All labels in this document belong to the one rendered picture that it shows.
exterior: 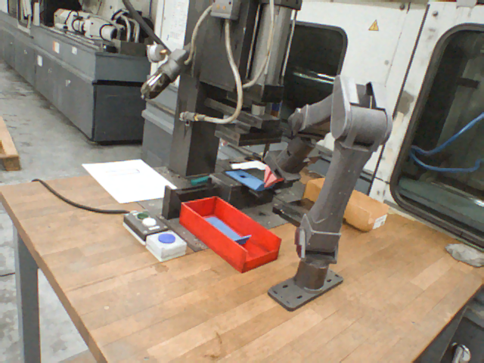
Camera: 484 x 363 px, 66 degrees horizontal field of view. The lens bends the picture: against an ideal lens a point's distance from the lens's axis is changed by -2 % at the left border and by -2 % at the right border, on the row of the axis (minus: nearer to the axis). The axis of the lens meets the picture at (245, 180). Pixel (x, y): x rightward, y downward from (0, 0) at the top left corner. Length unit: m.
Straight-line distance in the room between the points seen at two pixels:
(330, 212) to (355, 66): 0.99
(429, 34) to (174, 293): 1.16
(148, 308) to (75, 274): 0.17
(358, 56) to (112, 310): 1.32
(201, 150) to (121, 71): 2.93
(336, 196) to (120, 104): 3.63
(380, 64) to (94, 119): 3.16
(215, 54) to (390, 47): 0.72
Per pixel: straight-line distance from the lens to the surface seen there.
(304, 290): 0.85
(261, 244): 0.97
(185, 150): 1.29
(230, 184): 1.09
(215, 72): 1.16
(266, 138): 1.11
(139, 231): 0.92
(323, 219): 0.78
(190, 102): 1.26
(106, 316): 0.74
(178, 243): 0.88
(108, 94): 4.17
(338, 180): 0.73
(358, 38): 1.68
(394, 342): 0.84
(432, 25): 1.49
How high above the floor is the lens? 1.40
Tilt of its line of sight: 21 degrees down
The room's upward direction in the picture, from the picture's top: 11 degrees clockwise
